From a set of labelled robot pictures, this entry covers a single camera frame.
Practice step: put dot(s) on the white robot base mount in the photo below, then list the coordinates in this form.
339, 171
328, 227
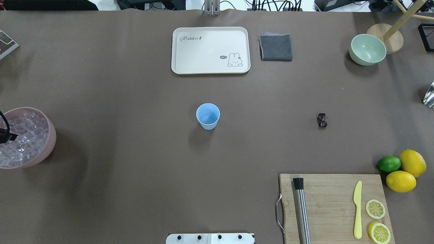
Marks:
211, 238

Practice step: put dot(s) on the lemon slice upper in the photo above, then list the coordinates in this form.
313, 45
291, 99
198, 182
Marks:
375, 209

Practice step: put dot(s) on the grey folded cloth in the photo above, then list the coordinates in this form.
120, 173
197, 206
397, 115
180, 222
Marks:
275, 47

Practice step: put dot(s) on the cream rabbit tray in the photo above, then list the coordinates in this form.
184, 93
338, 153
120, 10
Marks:
210, 50

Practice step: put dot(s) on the yellow lemon lower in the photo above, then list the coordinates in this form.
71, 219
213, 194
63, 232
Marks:
401, 181

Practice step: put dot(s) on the lemon half lower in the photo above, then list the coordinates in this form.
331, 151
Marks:
379, 233

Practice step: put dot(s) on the yellow lemon upper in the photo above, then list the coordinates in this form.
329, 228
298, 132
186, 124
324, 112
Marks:
412, 162

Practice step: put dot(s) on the pink bowl of ice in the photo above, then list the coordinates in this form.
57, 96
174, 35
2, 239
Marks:
27, 138

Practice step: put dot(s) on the wooden cup stand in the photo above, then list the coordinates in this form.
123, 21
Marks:
390, 35

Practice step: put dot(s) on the wooden cutting board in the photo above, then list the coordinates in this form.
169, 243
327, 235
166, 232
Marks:
330, 207

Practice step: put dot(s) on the yellow lemon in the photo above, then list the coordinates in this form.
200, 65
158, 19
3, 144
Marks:
412, 162
401, 181

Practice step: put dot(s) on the yellow plastic knife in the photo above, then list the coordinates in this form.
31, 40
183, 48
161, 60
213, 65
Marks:
357, 230

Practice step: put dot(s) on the green lime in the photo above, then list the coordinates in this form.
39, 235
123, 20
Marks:
389, 164

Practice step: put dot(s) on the mint green bowl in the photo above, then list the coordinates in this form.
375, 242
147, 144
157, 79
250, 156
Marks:
367, 50

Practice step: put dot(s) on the black metal tray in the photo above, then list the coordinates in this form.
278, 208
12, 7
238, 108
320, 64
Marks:
426, 32

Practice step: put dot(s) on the metal ice scoop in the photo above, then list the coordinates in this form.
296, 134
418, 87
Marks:
428, 99

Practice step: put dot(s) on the blue plastic cup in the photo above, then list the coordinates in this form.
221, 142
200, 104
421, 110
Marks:
208, 115

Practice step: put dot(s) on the steel muddler black tip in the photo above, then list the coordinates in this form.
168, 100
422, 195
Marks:
302, 211

